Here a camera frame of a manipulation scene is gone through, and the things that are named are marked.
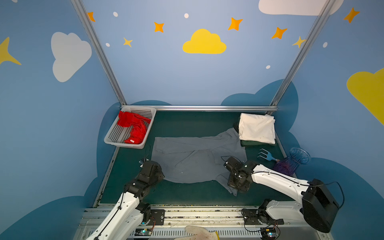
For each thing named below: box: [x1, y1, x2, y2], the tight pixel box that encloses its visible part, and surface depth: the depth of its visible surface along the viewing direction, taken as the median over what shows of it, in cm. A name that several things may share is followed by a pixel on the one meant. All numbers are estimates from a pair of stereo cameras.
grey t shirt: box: [151, 128, 248, 196], surface depth 100 cm
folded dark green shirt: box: [240, 139, 276, 147], surface depth 103 cm
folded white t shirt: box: [238, 112, 276, 145], surface depth 106 cm
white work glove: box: [174, 225, 220, 240], surface depth 71 cm
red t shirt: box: [117, 111, 151, 144], surface depth 106 cm
